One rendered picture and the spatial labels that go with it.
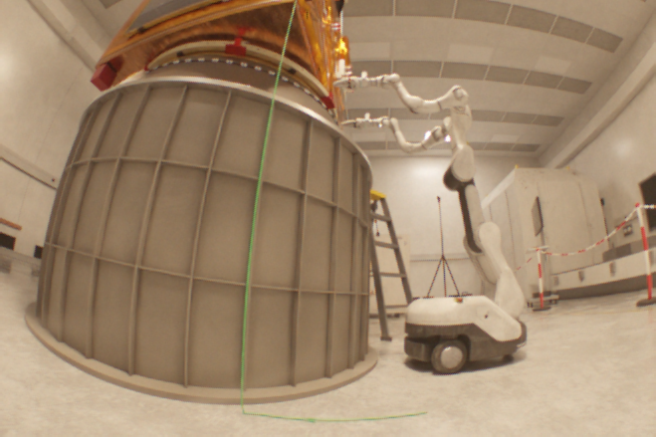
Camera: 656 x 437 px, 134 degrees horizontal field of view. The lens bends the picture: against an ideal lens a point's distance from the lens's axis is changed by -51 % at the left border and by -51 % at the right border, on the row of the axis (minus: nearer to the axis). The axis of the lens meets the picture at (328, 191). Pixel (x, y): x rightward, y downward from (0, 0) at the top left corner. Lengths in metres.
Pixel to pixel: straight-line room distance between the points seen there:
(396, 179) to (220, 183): 9.02
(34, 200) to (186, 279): 5.45
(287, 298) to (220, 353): 0.32
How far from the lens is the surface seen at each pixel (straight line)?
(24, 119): 6.25
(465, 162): 1.73
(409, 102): 1.82
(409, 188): 9.75
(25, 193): 6.15
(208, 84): 1.21
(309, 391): 1.07
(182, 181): 1.04
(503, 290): 1.62
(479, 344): 1.39
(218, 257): 0.97
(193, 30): 1.87
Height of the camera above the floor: 0.38
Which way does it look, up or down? 21 degrees up
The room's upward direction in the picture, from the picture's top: 3 degrees clockwise
